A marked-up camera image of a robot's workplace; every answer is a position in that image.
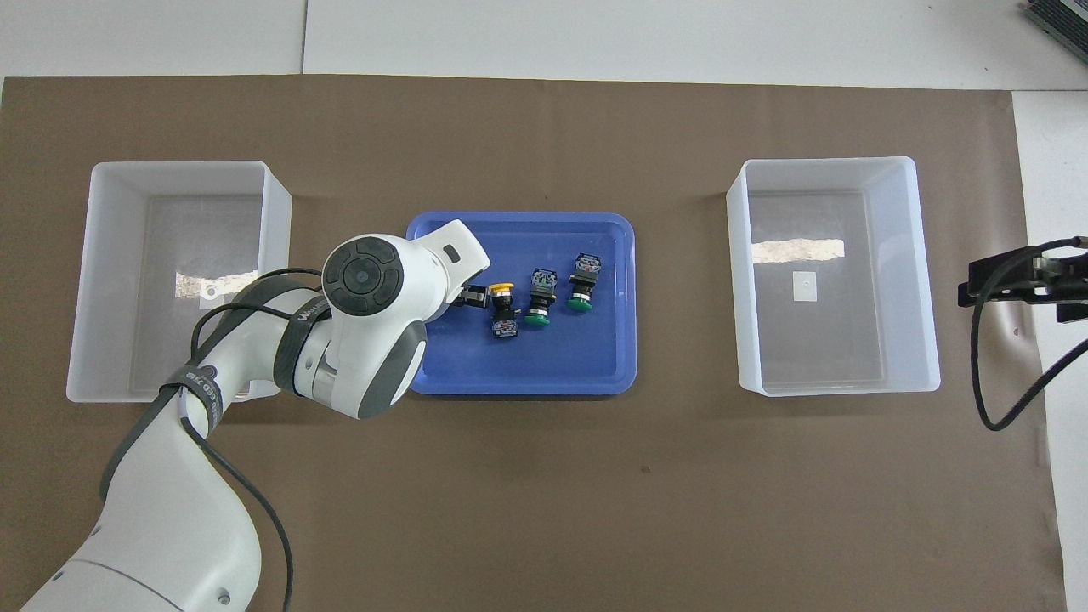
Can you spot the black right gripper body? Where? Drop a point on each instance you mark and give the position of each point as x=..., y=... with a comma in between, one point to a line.
x=1062, y=276

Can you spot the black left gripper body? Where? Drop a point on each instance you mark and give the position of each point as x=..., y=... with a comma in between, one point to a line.
x=474, y=297

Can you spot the yellow push button switch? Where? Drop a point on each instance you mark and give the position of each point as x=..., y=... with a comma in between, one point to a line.
x=505, y=327

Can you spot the green push button switch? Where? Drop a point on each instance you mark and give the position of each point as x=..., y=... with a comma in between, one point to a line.
x=583, y=289
x=539, y=297

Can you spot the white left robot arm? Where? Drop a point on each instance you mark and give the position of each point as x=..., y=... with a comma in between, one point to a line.
x=170, y=527

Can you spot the translucent white plastic box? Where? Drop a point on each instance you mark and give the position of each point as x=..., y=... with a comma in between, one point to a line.
x=918, y=255
x=110, y=255

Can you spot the blue plastic tray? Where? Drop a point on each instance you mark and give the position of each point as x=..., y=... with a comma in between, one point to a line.
x=544, y=365

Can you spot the white paper label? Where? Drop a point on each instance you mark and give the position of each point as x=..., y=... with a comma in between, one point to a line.
x=804, y=286
x=212, y=295

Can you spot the brown paper mat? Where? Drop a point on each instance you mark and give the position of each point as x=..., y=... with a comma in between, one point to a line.
x=544, y=510

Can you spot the grey ribbed device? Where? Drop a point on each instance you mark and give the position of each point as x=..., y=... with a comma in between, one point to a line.
x=1058, y=15

